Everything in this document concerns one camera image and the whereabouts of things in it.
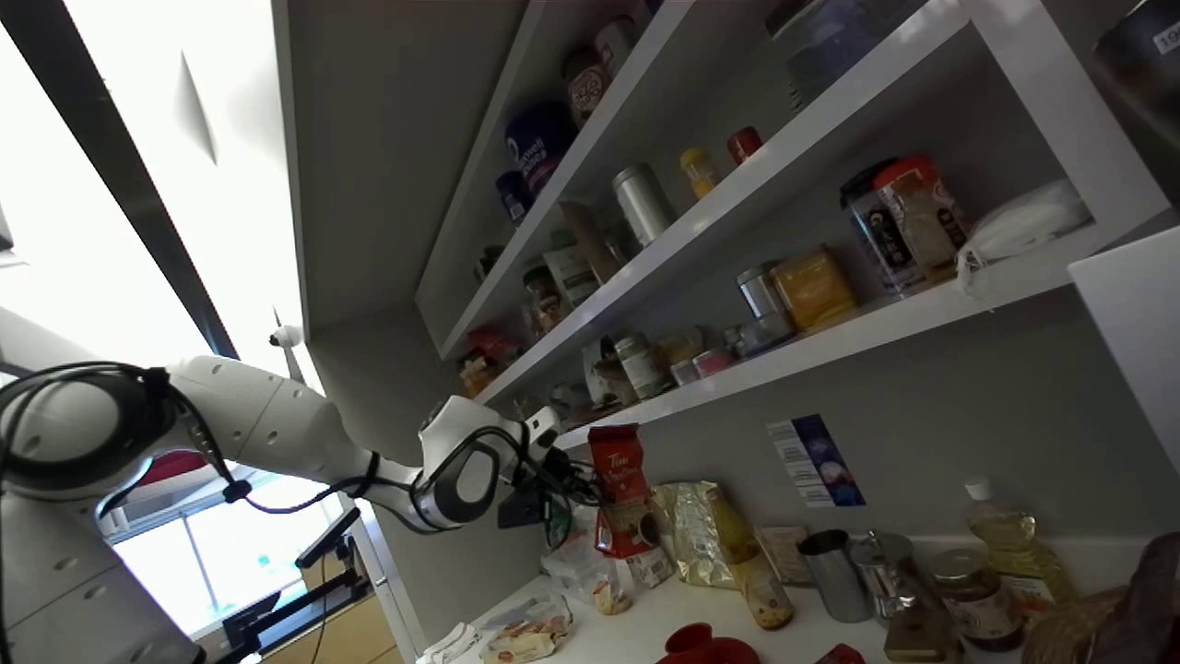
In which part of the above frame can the green tin box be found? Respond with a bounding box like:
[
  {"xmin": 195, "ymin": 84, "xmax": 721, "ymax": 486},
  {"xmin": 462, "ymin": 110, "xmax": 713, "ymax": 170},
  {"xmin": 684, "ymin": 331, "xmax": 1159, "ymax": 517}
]
[{"xmin": 880, "ymin": 594, "xmax": 955, "ymax": 664}]

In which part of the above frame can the small yellow jar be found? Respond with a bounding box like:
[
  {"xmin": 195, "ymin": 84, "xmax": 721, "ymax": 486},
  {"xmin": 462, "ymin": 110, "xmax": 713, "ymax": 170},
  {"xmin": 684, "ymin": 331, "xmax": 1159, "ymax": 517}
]
[{"xmin": 676, "ymin": 145, "xmax": 721, "ymax": 202}]

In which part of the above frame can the grey labelled can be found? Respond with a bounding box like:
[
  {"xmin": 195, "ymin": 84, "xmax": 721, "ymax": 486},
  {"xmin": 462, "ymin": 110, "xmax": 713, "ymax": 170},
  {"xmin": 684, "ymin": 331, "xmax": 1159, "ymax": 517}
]
[{"xmin": 733, "ymin": 267, "xmax": 796, "ymax": 362}]

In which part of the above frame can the orange red coffee bag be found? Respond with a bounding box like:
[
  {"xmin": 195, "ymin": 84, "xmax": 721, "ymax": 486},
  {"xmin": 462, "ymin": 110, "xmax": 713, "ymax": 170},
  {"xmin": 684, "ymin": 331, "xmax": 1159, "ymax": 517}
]
[{"xmin": 585, "ymin": 421, "xmax": 677, "ymax": 594}]

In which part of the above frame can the dark woven basket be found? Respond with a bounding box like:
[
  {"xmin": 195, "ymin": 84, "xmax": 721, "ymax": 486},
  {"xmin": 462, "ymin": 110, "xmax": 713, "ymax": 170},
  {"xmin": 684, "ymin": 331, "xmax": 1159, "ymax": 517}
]
[{"xmin": 1016, "ymin": 585, "xmax": 1135, "ymax": 664}]

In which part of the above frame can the spice jar with red lid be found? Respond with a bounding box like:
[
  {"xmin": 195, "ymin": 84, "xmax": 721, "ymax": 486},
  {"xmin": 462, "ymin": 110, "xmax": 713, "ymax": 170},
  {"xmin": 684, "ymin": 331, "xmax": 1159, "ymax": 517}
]
[{"xmin": 875, "ymin": 154, "xmax": 968, "ymax": 272}]

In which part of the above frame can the white labelled jar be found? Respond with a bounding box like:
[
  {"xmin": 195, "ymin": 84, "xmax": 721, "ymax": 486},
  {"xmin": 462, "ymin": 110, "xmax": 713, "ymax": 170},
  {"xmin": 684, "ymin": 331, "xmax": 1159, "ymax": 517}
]
[{"xmin": 611, "ymin": 330, "xmax": 676, "ymax": 401}]

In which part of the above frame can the blue canister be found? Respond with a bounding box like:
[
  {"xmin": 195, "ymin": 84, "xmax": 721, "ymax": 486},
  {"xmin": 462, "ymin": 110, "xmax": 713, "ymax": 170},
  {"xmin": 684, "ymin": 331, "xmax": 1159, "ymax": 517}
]
[{"xmin": 495, "ymin": 103, "xmax": 580, "ymax": 199}]

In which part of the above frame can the blue white carton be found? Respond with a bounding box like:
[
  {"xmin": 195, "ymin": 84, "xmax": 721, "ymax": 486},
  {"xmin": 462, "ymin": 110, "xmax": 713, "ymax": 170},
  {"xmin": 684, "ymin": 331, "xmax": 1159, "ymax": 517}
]
[{"xmin": 768, "ymin": 415, "xmax": 865, "ymax": 514}]

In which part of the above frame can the small yellow gold pouch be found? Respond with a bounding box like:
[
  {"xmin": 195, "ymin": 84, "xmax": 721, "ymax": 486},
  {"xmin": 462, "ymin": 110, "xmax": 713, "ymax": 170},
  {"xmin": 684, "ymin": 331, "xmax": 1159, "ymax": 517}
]
[{"xmin": 768, "ymin": 249, "xmax": 859, "ymax": 336}]

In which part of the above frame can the plain white bag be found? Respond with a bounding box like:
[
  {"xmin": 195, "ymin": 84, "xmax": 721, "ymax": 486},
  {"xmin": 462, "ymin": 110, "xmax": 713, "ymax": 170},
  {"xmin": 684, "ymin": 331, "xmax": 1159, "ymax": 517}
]
[{"xmin": 955, "ymin": 180, "xmax": 1096, "ymax": 276}]

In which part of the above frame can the small red jar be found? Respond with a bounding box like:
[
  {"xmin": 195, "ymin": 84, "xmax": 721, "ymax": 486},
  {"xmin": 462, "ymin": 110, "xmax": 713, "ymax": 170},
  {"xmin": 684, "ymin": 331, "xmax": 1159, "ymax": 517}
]
[{"xmin": 721, "ymin": 121, "xmax": 768, "ymax": 167}]

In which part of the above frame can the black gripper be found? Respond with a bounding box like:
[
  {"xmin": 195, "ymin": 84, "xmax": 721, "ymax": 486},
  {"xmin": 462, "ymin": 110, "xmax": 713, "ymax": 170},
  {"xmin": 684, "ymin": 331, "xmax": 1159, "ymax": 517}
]
[{"xmin": 499, "ymin": 437, "xmax": 604, "ymax": 534}]

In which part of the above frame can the white shelf unit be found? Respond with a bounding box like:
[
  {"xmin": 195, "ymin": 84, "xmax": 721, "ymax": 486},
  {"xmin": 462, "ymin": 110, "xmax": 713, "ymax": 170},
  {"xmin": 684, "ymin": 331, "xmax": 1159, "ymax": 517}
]
[{"xmin": 270, "ymin": 0, "xmax": 1180, "ymax": 459}]

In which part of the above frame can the gold foil bag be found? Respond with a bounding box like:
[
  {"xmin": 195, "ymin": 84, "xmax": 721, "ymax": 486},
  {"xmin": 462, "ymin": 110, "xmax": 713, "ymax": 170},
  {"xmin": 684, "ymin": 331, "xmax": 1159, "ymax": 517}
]
[{"xmin": 655, "ymin": 477, "xmax": 762, "ymax": 592}]

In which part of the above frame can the glass jar with metal lid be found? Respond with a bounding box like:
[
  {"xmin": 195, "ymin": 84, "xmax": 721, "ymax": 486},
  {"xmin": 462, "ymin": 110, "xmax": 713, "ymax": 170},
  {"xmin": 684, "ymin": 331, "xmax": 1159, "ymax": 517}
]
[{"xmin": 944, "ymin": 549, "xmax": 1030, "ymax": 649}]

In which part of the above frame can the clear plastic food bag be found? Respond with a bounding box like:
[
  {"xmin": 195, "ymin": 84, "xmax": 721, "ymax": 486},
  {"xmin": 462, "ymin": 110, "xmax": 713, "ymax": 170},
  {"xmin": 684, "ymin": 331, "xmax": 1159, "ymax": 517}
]
[{"xmin": 474, "ymin": 594, "xmax": 582, "ymax": 664}]

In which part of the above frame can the silver can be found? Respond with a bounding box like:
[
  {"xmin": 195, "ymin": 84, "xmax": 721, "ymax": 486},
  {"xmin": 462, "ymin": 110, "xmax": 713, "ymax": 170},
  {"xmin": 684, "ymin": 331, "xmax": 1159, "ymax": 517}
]
[{"xmin": 609, "ymin": 162, "xmax": 676, "ymax": 250}]

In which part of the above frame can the black camera stand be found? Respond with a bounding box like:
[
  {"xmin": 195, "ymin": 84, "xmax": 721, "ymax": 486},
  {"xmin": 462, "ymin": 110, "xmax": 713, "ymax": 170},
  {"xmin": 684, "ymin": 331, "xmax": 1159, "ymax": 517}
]
[{"xmin": 215, "ymin": 502, "xmax": 373, "ymax": 656}]

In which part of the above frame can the blue box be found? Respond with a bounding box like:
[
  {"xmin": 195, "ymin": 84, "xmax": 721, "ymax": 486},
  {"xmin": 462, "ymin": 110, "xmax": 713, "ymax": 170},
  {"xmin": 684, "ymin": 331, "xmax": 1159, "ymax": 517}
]
[{"xmin": 839, "ymin": 158, "xmax": 917, "ymax": 295}]

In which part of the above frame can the clear yellow oil bottle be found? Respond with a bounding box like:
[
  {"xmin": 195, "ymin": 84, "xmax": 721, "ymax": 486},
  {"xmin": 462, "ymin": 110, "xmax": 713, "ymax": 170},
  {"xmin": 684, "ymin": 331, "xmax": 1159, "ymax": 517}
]
[{"xmin": 963, "ymin": 477, "xmax": 1073, "ymax": 604}]

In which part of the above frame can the red plastic plate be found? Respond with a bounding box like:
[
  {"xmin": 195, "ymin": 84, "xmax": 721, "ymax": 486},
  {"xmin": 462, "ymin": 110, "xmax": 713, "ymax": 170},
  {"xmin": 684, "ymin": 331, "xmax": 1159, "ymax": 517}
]
[{"xmin": 655, "ymin": 619, "xmax": 762, "ymax": 664}]

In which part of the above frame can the red plastic cup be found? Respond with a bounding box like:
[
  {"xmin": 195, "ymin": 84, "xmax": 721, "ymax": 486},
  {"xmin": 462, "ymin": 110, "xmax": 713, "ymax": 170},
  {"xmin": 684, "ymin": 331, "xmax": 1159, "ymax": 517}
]
[{"xmin": 659, "ymin": 619, "xmax": 719, "ymax": 656}]

